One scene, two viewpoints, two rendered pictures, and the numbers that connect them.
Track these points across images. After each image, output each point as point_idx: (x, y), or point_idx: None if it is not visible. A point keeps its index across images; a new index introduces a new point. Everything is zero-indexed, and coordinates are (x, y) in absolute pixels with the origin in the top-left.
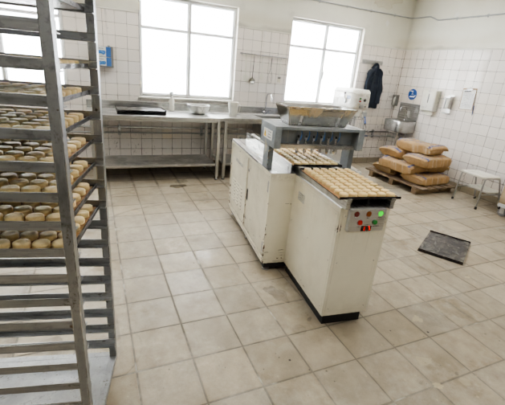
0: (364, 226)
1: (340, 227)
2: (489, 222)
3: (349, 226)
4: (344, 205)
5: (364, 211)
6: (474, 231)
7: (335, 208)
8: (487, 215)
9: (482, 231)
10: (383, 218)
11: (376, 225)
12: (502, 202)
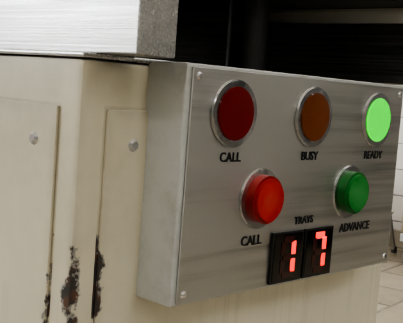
0: (295, 232)
1: (100, 275)
2: None
3: (186, 240)
4: (109, 15)
5: (286, 92)
6: (393, 309)
7: (23, 91)
8: (387, 270)
9: None
10: (389, 166)
11: (361, 222)
12: None
